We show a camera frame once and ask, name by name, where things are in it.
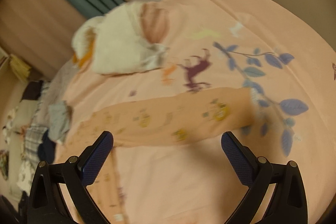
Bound orange cartoon print shirt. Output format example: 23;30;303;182
64;88;256;223

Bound grey folded clothes pile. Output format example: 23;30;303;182
49;101;72;144

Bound white patterned garment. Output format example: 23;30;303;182
17;160;35;196

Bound dark navy garment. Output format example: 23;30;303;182
38;130;56;164

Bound grey plaid pillow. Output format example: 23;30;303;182
24;81;50;168

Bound grey quilt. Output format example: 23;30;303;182
36;60;79;126

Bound beige pillow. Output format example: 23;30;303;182
12;100;38;132

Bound straw tassel hanging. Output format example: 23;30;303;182
9;54;31;83

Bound white goose plush toy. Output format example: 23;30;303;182
72;39;95;68

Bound pink curtain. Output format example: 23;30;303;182
0;0;211;80

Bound pink printed bed sheet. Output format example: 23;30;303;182
56;0;335;223

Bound folded white fleece garment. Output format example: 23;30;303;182
71;1;170;76

